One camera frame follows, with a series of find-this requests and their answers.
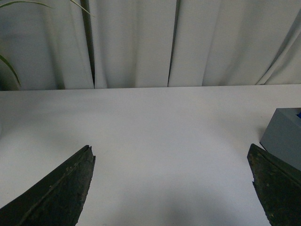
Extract green plant leaves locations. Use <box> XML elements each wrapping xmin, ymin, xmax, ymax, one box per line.
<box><xmin>0</xmin><ymin>0</ymin><xmax>94</xmax><ymax>86</ymax></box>

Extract white curtain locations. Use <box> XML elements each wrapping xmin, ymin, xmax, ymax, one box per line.
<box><xmin>0</xmin><ymin>0</ymin><xmax>301</xmax><ymax>90</ymax></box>

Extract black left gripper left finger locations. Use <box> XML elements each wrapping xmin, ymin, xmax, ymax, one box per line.
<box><xmin>0</xmin><ymin>145</ymin><xmax>95</xmax><ymax>226</ymax></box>

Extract gray base block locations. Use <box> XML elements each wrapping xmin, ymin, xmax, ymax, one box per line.
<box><xmin>260</xmin><ymin>108</ymin><xmax>301</xmax><ymax>170</ymax></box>

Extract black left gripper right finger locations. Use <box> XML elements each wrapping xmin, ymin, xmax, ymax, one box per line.
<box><xmin>247</xmin><ymin>144</ymin><xmax>301</xmax><ymax>226</ymax></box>

